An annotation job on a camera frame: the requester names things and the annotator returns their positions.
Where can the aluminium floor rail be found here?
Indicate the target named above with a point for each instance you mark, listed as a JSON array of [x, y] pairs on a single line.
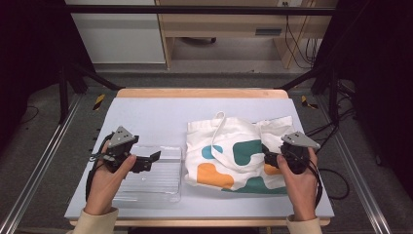
[[357, 169], [39, 169]]

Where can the clear plastic tray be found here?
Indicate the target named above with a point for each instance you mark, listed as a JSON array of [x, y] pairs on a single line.
[[156, 185]]

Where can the person's right hand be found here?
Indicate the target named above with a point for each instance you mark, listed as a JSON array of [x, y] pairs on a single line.
[[300, 191]]

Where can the person's left hand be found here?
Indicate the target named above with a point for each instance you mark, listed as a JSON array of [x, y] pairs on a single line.
[[105, 185]]

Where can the yellow tool right floor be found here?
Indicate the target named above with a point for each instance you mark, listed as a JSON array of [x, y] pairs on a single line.
[[307, 102]]

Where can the black horizontal frame bar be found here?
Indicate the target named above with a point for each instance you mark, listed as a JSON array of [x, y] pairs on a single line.
[[195, 9]]

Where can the dark curtain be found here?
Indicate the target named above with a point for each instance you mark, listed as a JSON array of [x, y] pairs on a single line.
[[29, 48], [380, 81]]

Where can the pale grey table mat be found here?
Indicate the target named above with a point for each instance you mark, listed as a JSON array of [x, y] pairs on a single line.
[[162, 117]]

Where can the white cabinet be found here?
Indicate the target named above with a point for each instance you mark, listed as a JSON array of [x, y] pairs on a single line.
[[120, 35]]

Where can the white printed tote bag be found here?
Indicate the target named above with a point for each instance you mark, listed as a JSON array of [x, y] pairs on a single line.
[[227, 156]]

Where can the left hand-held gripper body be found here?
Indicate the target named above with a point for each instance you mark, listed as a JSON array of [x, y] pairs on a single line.
[[120, 143]]

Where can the black metal stand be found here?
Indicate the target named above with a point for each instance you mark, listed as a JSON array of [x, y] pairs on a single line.
[[63, 94], [332, 94]]

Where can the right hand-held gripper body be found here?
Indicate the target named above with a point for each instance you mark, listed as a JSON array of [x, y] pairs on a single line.
[[297, 152]]

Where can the yellow tool floor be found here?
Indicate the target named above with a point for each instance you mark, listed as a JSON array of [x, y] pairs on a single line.
[[307, 102], [99, 101]]

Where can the light wooden desk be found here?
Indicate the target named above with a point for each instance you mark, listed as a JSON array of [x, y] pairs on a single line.
[[227, 24]]

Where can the wooden table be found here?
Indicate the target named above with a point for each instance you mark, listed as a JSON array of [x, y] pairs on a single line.
[[201, 93]]

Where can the yellow tool left floor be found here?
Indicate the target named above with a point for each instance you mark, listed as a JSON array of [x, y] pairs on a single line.
[[99, 101]]

